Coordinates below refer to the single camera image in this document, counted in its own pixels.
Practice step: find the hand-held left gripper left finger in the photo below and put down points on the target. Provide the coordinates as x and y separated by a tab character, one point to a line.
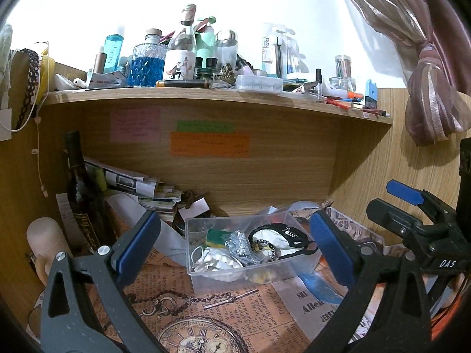
138	244

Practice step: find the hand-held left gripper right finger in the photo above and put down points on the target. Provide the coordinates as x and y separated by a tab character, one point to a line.
329	244

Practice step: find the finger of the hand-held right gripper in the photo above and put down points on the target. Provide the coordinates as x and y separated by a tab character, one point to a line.
403	190
393	217

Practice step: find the yellow sponge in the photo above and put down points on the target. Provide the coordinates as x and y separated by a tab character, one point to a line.
215	239

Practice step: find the clear plastic container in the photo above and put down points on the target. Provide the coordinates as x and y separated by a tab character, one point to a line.
217	281

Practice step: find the clear plastic bag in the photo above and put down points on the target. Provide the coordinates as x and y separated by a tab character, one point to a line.
239	246

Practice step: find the large white paper sheet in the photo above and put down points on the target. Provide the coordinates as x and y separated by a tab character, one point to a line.
125	206

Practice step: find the blue plastic piece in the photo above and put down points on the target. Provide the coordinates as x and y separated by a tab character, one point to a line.
318	288

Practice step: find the newspaper print sheet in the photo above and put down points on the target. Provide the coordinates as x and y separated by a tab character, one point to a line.
305	305

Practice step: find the stack of papers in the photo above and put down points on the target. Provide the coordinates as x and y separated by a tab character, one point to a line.
125	180

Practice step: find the small white card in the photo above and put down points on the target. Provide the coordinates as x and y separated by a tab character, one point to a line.
195	209

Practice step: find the dark wine bottle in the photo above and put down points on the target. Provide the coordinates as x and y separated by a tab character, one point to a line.
79	198

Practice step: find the white printed paper strip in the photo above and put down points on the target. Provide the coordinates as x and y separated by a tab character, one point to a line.
66	217

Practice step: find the dark pen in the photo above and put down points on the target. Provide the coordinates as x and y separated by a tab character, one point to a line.
376	111

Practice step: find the brown clock print mat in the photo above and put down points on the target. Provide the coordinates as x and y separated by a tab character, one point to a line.
191	312

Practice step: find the wooden shelf unit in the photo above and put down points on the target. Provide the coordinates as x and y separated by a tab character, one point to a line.
265	176

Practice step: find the blue and black block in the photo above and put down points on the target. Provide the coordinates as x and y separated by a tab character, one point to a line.
371	93

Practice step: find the pink striped curtain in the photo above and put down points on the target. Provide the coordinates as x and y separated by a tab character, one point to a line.
430	92

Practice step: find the orange marker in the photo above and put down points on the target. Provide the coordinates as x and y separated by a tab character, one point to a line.
355	96

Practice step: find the red pen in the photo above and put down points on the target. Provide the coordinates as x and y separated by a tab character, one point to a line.
338	103

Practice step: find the pink sticky note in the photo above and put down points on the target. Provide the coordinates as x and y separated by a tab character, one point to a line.
135	125

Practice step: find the orange sticky note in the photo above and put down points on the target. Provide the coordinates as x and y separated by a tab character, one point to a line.
209	144

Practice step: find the small glass jar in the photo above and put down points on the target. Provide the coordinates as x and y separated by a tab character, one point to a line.
341	83

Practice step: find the green sticky note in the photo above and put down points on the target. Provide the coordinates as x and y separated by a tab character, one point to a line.
204	127

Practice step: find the glass jar with sticks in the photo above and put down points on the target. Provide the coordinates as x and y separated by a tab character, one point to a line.
343	67

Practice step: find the brown pen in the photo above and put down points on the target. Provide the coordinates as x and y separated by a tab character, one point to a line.
184	84

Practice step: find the white box with red print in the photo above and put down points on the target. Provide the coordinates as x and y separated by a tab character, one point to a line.
105	80

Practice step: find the flat clear plastic box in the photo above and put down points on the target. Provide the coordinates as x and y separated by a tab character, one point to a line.
257	84

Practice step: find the white plastic item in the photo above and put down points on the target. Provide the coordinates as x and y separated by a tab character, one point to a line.
70	82

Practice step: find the glass bottle with blue liquid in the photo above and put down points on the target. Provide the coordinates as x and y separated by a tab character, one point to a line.
145	68

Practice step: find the white tag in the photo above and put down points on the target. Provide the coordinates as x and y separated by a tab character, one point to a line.
5	125

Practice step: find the clear blister pack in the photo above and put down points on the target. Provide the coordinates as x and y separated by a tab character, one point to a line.
279	51

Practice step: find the tall clear labelled bottle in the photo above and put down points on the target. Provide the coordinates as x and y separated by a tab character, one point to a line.
180	62

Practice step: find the small brown tube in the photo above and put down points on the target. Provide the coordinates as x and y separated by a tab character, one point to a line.
99	60

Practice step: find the small black binoculars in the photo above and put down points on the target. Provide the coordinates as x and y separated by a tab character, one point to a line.
206	67

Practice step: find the light blue bottle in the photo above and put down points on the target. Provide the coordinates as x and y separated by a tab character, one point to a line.
112	51

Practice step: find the yellow cloth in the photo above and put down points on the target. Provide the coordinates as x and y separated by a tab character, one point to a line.
47	71

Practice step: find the black lace headband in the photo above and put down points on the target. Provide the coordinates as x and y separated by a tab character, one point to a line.
31	81

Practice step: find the clear jar with silver lid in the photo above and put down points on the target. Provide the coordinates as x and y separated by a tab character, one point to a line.
225	51

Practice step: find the mint green pump bottle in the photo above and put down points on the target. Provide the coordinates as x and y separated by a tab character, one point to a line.
207	44

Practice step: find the white fluffy cloth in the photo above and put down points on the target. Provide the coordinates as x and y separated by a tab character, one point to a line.
5	55

